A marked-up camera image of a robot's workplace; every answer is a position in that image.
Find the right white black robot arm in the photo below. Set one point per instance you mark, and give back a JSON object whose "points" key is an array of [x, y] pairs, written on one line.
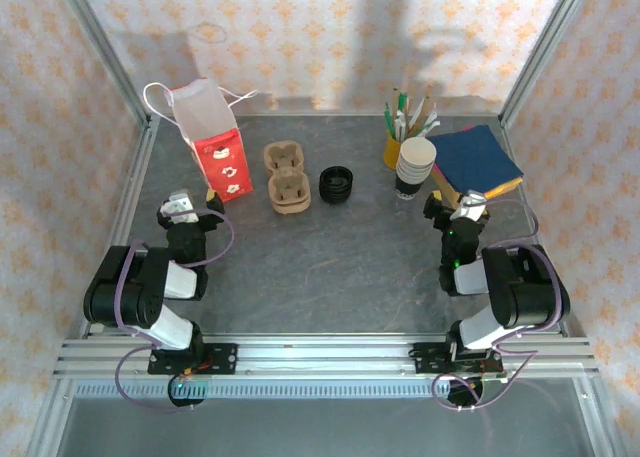
{"points": [[525, 287]]}

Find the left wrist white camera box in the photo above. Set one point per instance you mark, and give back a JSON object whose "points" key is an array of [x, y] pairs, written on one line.
{"points": [[177, 207]]}

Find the brown cardboard cup carrier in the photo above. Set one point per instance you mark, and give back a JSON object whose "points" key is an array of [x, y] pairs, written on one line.
{"points": [[285, 167], [295, 210]]}

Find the pink paper napkin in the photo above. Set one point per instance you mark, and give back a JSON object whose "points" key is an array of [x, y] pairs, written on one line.
{"points": [[438, 171]]}

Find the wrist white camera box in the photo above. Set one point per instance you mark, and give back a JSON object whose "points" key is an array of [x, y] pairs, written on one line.
{"points": [[177, 207], [470, 200]]}

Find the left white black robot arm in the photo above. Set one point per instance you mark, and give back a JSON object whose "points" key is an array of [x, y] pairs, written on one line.
{"points": [[145, 287]]}

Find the yellow paper napkin stack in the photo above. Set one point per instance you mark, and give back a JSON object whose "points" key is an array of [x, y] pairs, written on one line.
{"points": [[500, 191]]}

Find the stack of black cup lids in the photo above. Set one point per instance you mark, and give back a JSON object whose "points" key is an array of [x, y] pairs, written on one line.
{"points": [[336, 184]]}

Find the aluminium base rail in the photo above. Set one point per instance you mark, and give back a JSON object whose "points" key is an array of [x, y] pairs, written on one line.
{"points": [[320, 357]]}

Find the yellow straw holder cup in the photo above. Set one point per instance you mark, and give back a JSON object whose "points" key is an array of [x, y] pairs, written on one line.
{"points": [[392, 152]]}

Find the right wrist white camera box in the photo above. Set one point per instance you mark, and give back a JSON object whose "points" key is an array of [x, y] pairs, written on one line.
{"points": [[470, 200]]}

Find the stack of paper cups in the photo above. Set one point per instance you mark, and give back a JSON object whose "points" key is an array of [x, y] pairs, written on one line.
{"points": [[416, 162]]}

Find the aluminium frame post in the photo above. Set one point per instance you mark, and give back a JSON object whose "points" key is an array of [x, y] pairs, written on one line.
{"points": [[545, 52], [105, 52]]}

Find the blue paper napkin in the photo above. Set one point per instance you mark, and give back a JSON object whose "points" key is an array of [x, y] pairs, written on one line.
{"points": [[475, 157]]}

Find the green straw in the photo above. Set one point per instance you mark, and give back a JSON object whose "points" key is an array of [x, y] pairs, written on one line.
{"points": [[389, 119], [402, 102]]}

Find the red white paper bag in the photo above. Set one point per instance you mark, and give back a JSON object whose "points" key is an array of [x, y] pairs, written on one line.
{"points": [[225, 162]]}

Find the thin wooden stir stick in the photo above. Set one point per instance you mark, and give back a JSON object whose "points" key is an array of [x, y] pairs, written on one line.
{"points": [[395, 94]]}

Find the white paper straw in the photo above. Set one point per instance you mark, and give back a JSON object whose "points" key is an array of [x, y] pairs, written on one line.
{"points": [[400, 127], [431, 116], [431, 128]]}

